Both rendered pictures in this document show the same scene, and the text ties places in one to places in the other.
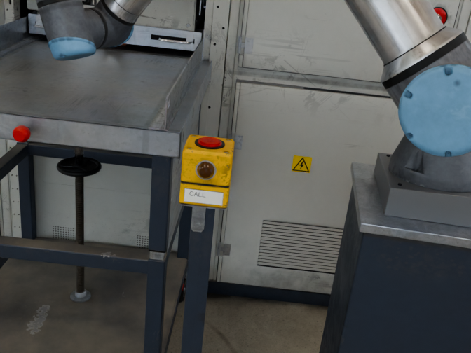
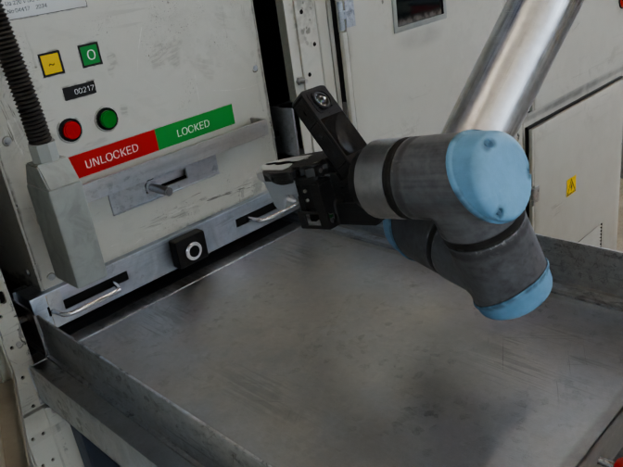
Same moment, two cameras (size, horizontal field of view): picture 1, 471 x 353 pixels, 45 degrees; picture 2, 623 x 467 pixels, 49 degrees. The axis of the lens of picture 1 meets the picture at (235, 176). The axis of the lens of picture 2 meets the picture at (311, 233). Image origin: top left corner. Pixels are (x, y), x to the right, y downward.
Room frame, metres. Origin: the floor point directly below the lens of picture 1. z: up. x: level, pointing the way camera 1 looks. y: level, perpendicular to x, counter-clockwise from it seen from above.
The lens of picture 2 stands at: (0.86, 0.98, 1.35)
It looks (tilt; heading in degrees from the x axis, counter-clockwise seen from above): 23 degrees down; 318
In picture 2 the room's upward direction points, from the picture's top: 8 degrees counter-clockwise
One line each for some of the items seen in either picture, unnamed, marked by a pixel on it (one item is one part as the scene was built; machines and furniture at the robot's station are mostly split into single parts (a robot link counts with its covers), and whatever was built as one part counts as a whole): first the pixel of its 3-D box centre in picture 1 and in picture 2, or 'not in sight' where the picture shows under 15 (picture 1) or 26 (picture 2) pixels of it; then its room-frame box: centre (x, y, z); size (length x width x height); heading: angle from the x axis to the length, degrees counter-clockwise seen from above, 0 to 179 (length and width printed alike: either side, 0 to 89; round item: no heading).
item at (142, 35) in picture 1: (116, 31); (176, 245); (1.81, 0.42, 0.89); 0.54 x 0.05 x 0.06; 89
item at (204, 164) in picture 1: (205, 171); not in sight; (0.84, 0.05, 0.87); 0.03 x 0.01 x 0.03; 89
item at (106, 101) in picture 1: (78, 86); (353, 354); (1.42, 0.42, 0.82); 0.68 x 0.62 x 0.06; 179
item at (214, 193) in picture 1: (207, 171); not in sight; (0.88, 0.05, 0.85); 0.08 x 0.08 x 0.10; 89
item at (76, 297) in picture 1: (80, 293); not in sight; (1.42, 0.42, 0.18); 0.06 x 0.06 x 0.02
